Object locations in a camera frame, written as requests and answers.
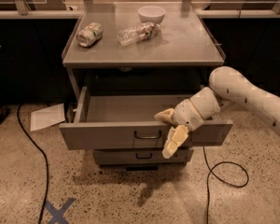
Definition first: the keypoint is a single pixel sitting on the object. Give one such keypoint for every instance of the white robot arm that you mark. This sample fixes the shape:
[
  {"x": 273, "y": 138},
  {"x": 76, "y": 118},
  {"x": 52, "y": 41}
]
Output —
[{"x": 225, "y": 83}]

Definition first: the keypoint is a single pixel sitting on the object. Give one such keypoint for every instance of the white bowl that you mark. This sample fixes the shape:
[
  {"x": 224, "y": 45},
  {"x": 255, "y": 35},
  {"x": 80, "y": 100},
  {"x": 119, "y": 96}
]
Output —
[{"x": 151, "y": 14}]

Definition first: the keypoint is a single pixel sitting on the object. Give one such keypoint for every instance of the crushed soda can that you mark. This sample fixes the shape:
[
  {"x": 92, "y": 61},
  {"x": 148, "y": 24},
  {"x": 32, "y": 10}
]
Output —
[{"x": 87, "y": 36}]

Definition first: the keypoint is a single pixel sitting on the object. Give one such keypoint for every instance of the grey metal drawer cabinet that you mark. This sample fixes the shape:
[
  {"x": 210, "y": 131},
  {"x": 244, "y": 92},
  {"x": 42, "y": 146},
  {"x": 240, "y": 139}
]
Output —
[{"x": 166, "y": 64}]

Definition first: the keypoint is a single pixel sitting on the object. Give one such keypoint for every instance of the grey top drawer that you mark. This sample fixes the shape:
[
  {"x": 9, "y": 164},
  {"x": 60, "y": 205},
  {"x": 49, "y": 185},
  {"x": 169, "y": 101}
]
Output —
[{"x": 116, "y": 122}]

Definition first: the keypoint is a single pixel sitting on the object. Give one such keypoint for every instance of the grey bottom drawer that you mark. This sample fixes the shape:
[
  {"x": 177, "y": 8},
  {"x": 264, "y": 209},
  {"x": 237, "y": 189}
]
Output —
[{"x": 139, "y": 156}]

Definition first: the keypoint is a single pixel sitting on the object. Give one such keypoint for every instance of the grey drawer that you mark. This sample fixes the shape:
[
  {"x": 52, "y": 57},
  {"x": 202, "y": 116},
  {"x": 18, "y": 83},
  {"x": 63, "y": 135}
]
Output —
[
  {"x": 116, "y": 122},
  {"x": 139, "y": 156}
]

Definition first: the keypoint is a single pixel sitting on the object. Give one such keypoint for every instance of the white paper sheet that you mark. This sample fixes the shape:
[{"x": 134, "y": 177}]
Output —
[{"x": 46, "y": 117}]

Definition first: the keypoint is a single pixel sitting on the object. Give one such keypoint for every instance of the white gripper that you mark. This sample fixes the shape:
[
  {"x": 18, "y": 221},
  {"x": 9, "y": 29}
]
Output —
[{"x": 186, "y": 113}]

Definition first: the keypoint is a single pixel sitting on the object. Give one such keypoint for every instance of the blue tape cross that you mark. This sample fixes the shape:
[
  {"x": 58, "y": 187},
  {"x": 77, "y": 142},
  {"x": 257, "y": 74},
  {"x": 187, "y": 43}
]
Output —
[{"x": 57, "y": 214}]

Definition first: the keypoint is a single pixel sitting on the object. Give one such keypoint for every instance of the clear plastic bottle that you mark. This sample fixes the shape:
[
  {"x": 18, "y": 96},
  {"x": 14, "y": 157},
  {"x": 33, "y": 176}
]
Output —
[{"x": 137, "y": 33}]

